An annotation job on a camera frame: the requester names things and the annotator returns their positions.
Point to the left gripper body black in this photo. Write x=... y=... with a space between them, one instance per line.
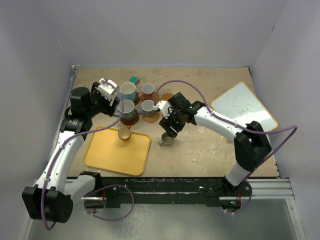
x=100 y=103

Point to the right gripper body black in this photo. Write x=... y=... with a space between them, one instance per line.
x=173 y=120

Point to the orange wooden coaster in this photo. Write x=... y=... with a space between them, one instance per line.
x=166 y=96

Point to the woven light brown coaster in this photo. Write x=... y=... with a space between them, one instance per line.
x=156 y=96
x=152 y=118

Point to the small olive grey cup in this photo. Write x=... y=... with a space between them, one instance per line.
x=166 y=140

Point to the large light blue mug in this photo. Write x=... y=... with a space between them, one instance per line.
x=127 y=91

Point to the blue floral mug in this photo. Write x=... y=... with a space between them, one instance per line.
x=128 y=109

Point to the grey mug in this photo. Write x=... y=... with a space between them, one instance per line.
x=147 y=108

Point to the dark brown wooden coaster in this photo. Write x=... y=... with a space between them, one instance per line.
x=137 y=99
x=132 y=121

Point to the pink cup orange handle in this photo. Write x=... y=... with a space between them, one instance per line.
x=147 y=92

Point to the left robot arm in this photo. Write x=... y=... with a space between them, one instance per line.
x=50 y=199

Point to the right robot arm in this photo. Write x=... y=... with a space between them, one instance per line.
x=251 y=145

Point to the small brown cup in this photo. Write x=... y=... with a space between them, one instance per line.
x=125 y=133

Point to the green whiteboard eraser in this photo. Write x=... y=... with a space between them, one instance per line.
x=134 y=79

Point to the yellow plastic tray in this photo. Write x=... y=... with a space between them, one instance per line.
x=106 y=151

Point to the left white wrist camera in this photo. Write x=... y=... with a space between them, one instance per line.
x=107 y=88

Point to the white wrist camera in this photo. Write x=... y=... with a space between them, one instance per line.
x=107 y=88
x=163 y=106

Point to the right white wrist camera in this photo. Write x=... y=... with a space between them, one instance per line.
x=163 y=106

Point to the whiteboard with yellow frame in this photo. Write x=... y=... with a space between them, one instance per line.
x=240 y=104

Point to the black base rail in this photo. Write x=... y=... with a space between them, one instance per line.
x=208 y=191

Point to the aluminium frame rail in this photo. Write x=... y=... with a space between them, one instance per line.
x=267 y=188

